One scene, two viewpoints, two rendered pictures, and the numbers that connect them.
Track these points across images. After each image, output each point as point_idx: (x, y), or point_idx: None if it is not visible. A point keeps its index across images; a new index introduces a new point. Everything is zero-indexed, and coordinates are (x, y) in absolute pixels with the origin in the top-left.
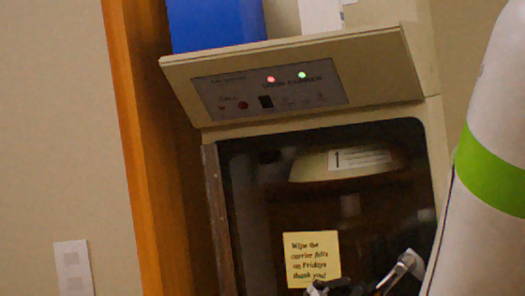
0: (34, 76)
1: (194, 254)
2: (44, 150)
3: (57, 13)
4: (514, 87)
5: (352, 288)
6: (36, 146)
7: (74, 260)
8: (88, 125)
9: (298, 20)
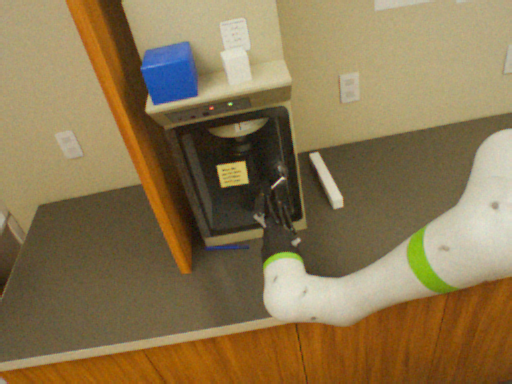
0: (14, 51)
1: (164, 173)
2: (33, 90)
3: (17, 13)
4: (473, 272)
5: (264, 197)
6: (28, 88)
7: (68, 140)
8: (56, 74)
9: (214, 61)
